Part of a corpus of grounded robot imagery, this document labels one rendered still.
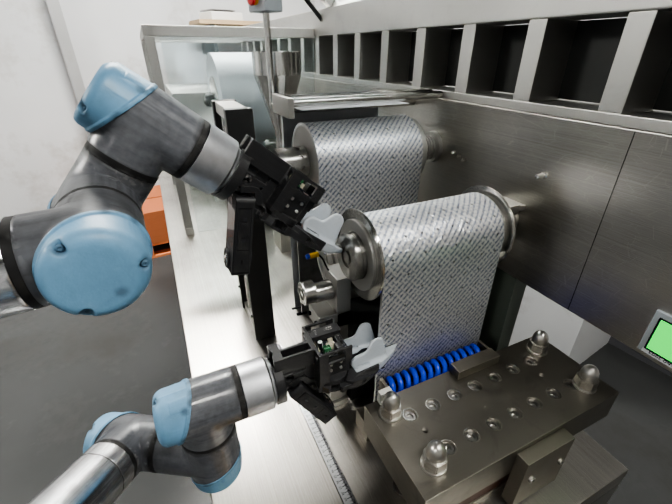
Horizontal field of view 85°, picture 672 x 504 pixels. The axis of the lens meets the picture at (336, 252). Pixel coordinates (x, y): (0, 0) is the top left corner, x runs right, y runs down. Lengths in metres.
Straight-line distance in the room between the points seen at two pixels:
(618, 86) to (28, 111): 3.84
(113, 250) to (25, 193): 3.83
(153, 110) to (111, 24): 3.54
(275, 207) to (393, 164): 0.36
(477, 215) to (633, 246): 0.21
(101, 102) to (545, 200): 0.65
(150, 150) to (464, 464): 0.56
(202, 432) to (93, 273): 0.30
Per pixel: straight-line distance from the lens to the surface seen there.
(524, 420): 0.69
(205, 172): 0.44
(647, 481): 2.16
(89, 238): 0.31
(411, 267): 0.57
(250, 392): 0.53
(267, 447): 0.77
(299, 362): 0.54
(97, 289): 0.32
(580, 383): 0.77
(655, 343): 0.69
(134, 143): 0.43
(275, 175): 0.48
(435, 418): 0.65
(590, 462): 0.87
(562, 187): 0.71
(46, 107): 3.97
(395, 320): 0.61
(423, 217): 0.59
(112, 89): 0.43
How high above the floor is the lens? 1.53
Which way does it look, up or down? 29 degrees down
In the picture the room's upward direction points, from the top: straight up
